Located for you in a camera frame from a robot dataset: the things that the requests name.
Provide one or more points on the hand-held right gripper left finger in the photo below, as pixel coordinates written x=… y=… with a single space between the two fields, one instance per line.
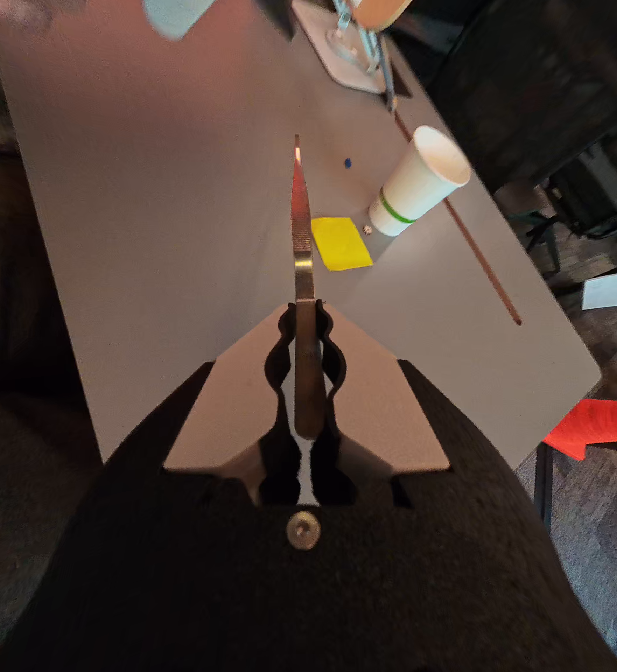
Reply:
x=224 y=414

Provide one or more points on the metal tweezers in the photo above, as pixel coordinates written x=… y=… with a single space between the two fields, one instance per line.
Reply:
x=303 y=262

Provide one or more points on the grey desk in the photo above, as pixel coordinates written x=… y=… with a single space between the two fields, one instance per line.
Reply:
x=156 y=210

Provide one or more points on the orange traffic cone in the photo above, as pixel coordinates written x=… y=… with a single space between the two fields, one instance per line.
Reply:
x=602 y=425

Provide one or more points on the wooden tablet stand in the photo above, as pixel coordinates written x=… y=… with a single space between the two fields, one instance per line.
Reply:
x=340 y=57

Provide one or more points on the black mesh office chair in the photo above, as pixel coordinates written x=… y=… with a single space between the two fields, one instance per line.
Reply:
x=523 y=78

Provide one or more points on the white paper cup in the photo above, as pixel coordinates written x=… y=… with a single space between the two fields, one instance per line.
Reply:
x=413 y=183

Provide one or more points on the yellow sticky note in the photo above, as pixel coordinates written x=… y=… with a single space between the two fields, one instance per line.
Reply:
x=340 y=244

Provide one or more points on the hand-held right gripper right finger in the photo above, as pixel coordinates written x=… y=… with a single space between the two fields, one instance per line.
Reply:
x=387 y=414

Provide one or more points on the grey yellow scissors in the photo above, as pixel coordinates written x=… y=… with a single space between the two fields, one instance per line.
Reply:
x=387 y=78

